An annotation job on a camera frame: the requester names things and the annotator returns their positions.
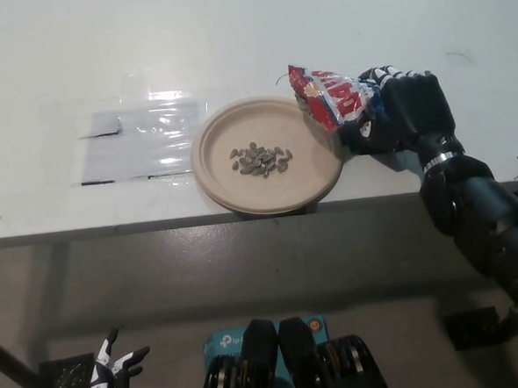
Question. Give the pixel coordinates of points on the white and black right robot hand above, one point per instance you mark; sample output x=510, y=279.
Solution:
x=416, y=109

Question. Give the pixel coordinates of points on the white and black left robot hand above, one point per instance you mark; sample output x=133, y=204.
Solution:
x=103, y=379

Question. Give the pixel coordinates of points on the red blue sunflower seed bag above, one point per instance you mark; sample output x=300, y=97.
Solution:
x=332, y=97

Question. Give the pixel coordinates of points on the pile of sunflower seeds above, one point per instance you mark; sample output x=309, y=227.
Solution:
x=259, y=159

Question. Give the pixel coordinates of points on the beige paper plate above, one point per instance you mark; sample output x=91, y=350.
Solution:
x=267, y=184

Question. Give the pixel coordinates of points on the black table leg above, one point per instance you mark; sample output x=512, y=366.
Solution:
x=10, y=363

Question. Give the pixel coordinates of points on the teal TP-Link box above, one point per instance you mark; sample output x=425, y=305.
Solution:
x=222, y=343

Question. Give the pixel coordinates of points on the clear plastic covered grey sheet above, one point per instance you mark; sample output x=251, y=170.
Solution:
x=145, y=139

